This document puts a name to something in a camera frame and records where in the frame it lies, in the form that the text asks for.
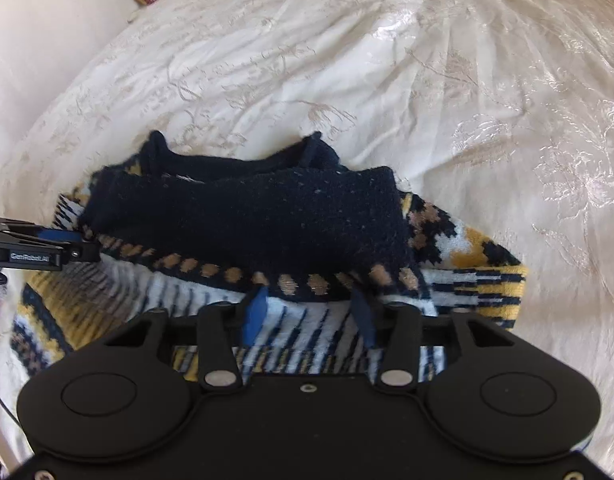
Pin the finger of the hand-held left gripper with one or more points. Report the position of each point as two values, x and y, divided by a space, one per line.
84 251
52 232

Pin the white embroidered bedspread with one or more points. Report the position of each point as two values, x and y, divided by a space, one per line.
387 60

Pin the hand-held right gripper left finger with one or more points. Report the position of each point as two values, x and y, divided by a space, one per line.
254 317

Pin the navy yellow patterned knit sweater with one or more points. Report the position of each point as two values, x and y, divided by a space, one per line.
262 210

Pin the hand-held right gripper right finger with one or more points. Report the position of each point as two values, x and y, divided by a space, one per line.
363 317

